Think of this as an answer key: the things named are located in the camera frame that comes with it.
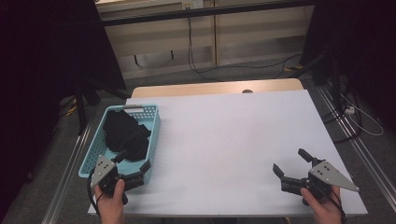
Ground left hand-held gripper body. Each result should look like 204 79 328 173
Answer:
90 154 148 206

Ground black shorts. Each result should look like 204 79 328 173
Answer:
102 109 152 162

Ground person's right hand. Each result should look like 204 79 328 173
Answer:
300 186 344 224

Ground white table cover sheet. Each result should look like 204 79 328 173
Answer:
88 89 369 217

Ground beige wooden cabinet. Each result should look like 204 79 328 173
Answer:
96 0 316 80

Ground hand-held gripper black cable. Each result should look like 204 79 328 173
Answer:
323 186 347 224
87 172 102 217

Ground black curtain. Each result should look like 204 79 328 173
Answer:
0 0 127 216
300 0 396 129

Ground left hand-held gripper black cable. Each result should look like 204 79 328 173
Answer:
87 172 102 217

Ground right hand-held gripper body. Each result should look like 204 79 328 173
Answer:
279 158 361 207

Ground white cable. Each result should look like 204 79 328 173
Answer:
340 92 385 137

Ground black metal bar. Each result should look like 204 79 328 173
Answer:
101 0 316 27

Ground person's left hand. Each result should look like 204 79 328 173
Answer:
93 178 126 224

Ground right hand-held gripper black cable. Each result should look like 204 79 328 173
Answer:
323 186 347 224

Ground light blue plastic basket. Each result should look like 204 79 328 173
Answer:
78 104 162 186

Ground wooden table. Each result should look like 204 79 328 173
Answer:
130 77 304 99

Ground aluminium floor rail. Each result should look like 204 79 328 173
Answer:
41 120 92 224
317 85 396 203

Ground black metal stand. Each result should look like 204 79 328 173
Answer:
288 50 344 110
74 78 132 134

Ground black wall cable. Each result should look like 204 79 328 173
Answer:
186 17 303 82

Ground black floor cable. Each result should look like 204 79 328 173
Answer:
321 90 363 144

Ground white wall socket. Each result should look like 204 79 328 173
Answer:
181 0 205 9

